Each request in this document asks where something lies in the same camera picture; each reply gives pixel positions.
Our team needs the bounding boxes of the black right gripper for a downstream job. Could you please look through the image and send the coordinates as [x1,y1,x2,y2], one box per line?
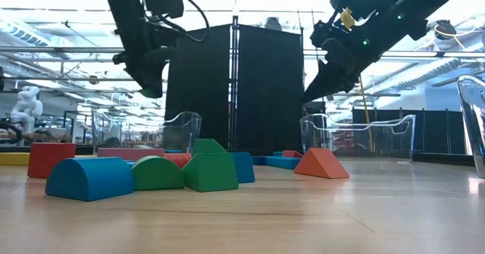
[302,18,374,102]

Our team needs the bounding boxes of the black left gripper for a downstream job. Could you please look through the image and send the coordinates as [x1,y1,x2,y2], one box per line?
[113,33,177,95]

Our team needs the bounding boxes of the pink long block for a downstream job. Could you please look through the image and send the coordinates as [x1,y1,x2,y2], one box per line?
[96,147,165,162]

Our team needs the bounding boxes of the small red block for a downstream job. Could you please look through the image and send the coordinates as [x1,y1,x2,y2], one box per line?
[163,152,192,169]
[27,142,77,180]

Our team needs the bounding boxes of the green wedge block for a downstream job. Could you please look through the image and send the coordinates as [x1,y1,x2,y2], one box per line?
[182,152,240,193]
[191,138,229,157]

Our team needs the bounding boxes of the orange triangular block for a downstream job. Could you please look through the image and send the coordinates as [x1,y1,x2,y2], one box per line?
[293,147,351,180]

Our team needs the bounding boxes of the green half-cylinder block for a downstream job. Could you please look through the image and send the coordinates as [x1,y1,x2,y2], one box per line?
[130,155,186,192]

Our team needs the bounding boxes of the light blue long block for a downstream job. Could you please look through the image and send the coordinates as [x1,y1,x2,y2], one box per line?
[264,155,302,171]

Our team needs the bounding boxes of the blue half-cylinder block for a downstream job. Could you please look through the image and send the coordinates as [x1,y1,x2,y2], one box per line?
[45,156,135,202]

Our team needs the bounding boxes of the medium blue block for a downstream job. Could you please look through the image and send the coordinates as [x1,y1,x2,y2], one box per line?
[230,151,256,184]

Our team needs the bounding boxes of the clear plastic bin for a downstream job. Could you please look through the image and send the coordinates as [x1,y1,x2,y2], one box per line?
[91,109,203,154]
[455,74,485,180]
[299,112,417,161]

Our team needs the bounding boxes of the yellow tag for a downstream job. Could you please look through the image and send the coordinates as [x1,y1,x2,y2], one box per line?
[339,7,356,30]

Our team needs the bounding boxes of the black room divider panel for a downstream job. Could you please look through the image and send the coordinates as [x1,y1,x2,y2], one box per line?
[164,15,305,153]

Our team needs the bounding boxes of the dark blue rectangular block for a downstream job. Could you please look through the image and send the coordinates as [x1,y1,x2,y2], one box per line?
[252,150,284,166]

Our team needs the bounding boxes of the black barrier panels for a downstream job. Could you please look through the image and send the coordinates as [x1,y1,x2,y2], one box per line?
[351,107,468,155]

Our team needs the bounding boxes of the white humanoid robot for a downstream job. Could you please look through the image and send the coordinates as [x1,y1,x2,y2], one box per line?
[9,86,45,134]

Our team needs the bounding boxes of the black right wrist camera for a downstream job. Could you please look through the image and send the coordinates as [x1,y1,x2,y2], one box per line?
[310,20,336,49]

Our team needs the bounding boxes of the yellow cable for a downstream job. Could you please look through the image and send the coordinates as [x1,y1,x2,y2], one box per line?
[357,75,376,153]

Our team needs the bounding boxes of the black metal rig frame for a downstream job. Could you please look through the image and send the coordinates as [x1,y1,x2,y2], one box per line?
[0,143,485,168]

